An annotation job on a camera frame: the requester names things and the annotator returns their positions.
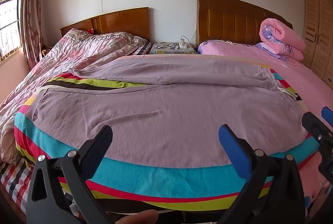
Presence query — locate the striped colourful blanket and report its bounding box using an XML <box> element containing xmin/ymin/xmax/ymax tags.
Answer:
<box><xmin>13</xmin><ymin>54</ymin><xmax>326</xmax><ymax>211</ymax></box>

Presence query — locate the floral curtain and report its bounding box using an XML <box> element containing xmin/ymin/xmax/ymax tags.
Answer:
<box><xmin>21</xmin><ymin>0</ymin><xmax>48</xmax><ymax>71</ymax></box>

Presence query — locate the pink bed sheet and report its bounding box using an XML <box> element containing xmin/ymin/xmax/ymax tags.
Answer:
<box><xmin>257</xmin><ymin>51</ymin><xmax>333</xmax><ymax>204</ymax></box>

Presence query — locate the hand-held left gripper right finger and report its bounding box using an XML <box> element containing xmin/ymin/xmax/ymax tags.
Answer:
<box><xmin>218</xmin><ymin>124</ymin><xmax>306</xmax><ymax>224</ymax></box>

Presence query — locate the nightstand with floral cloth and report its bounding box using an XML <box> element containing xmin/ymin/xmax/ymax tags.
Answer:
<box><xmin>149</xmin><ymin>42</ymin><xmax>198</xmax><ymax>55</ymax></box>

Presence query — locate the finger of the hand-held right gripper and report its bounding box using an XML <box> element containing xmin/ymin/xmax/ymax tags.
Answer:
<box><xmin>302</xmin><ymin>111</ymin><xmax>333</xmax><ymax>145</ymax></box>
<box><xmin>321</xmin><ymin>106</ymin><xmax>333</xmax><ymax>124</ymax></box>

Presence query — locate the light wooden wardrobe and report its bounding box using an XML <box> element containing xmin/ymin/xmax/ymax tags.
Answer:
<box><xmin>303</xmin><ymin>0</ymin><xmax>333</xmax><ymax>89</ymax></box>

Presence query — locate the glossy wooden headboard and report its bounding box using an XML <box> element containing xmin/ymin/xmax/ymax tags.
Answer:
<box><xmin>60</xmin><ymin>7</ymin><xmax>151</xmax><ymax>41</ymax></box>

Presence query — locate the person's left hand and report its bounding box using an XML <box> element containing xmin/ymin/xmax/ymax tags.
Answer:
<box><xmin>114</xmin><ymin>210</ymin><xmax>159</xmax><ymax>224</ymax></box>

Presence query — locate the pink purple pillow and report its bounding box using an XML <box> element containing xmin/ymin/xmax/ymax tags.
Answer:
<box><xmin>197</xmin><ymin>40</ymin><xmax>263</xmax><ymax>56</ymax></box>

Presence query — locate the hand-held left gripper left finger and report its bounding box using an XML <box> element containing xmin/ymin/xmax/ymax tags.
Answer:
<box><xmin>26</xmin><ymin>124</ymin><xmax>115</xmax><ymax>224</ymax></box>

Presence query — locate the barred window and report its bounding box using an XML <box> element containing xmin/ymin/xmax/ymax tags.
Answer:
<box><xmin>0</xmin><ymin>0</ymin><xmax>25</xmax><ymax>63</ymax></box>

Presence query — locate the rolled pink floral quilt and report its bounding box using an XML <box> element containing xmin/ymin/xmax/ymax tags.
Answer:
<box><xmin>256</xmin><ymin>18</ymin><xmax>306</xmax><ymax>61</ymax></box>

